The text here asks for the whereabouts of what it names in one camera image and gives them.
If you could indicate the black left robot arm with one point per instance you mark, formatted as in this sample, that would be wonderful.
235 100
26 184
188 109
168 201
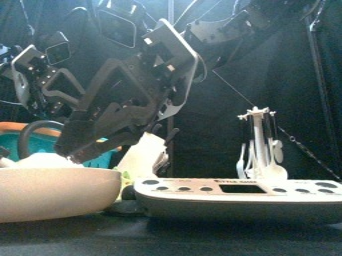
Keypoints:
49 16

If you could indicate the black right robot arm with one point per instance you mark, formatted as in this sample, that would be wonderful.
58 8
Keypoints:
223 30

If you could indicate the green toy piece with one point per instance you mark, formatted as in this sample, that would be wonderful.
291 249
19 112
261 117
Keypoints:
126 181

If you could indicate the white lump in bowl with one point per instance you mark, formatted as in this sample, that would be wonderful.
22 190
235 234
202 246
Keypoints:
48 160

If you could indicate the teal basket with orange rim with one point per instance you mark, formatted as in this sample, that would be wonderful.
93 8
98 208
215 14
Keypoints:
41 143

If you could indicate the white round bowl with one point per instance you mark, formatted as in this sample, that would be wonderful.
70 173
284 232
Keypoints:
58 195

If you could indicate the white toy fork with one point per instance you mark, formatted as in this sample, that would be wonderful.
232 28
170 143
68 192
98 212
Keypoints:
241 163

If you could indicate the white utensil rack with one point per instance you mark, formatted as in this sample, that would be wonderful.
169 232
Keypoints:
260 143

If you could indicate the white toy spoon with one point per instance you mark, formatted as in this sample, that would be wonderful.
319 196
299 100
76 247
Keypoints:
277 166

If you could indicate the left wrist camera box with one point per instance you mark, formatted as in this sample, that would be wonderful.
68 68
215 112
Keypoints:
58 53

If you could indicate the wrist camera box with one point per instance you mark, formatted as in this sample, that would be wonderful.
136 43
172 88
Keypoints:
117 27
58 53

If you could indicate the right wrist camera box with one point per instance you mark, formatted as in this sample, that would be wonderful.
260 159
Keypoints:
117 27

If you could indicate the black frame pole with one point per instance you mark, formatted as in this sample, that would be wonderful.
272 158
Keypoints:
317 73

